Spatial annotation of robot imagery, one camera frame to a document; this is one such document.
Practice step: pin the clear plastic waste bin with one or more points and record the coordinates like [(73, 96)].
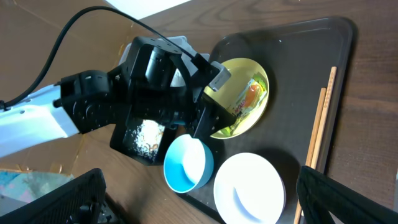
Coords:
[(182, 42)]

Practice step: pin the pink white bowl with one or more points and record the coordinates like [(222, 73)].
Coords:
[(248, 189)]

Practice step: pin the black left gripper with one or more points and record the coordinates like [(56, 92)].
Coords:
[(200, 114)]

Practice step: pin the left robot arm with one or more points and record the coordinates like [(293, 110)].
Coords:
[(153, 83)]

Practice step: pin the dark brown serving tray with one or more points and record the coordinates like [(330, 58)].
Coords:
[(297, 59)]

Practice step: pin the black waste tray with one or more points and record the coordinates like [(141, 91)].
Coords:
[(120, 143)]

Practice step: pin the yellow plate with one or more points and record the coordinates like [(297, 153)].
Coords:
[(241, 70)]

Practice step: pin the spilled rice pile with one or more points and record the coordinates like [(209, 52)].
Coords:
[(146, 137)]

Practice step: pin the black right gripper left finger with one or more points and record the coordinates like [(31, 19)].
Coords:
[(78, 201)]

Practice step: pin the orange green snack wrapper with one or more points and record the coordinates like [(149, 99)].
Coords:
[(247, 106)]

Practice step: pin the blue bowl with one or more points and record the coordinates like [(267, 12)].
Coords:
[(188, 164)]

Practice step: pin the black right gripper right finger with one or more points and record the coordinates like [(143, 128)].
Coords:
[(320, 197)]

